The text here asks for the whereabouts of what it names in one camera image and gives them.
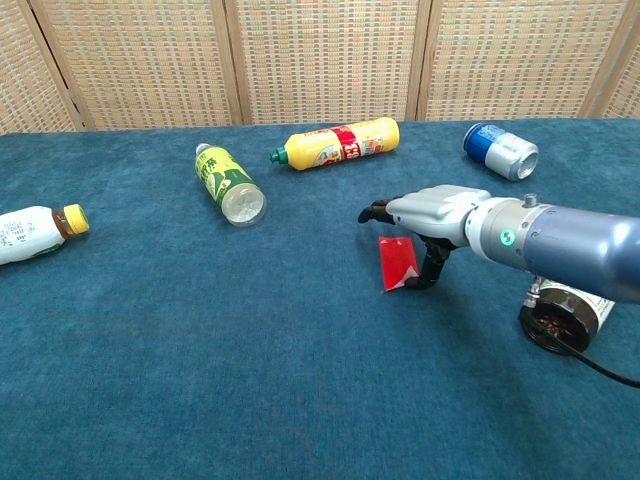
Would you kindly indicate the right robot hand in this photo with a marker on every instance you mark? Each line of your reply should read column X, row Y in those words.
column 435, row 210

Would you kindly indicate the red rectangular marker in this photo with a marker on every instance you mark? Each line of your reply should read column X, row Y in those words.
column 395, row 262

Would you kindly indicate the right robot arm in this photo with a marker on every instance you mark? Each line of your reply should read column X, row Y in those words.
column 565, row 240

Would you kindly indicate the blue and silver can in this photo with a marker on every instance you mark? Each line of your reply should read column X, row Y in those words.
column 502, row 151

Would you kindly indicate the yellow squeeze bottle green cap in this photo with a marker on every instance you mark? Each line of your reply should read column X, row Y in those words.
column 340, row 144

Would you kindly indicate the dark brown glass bottle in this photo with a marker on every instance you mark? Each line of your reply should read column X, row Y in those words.
column 565, row 320

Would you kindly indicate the woven folding screen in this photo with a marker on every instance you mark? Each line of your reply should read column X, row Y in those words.
column 320, row 60

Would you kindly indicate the green label clear plastic bottle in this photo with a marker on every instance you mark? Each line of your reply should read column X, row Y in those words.
column 227, row 182

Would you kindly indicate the blue table cloth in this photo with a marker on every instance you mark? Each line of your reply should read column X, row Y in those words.
column 200, row 350

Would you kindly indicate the white label tea bottle yellow cap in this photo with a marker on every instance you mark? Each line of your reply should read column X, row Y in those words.
column 30, row 232

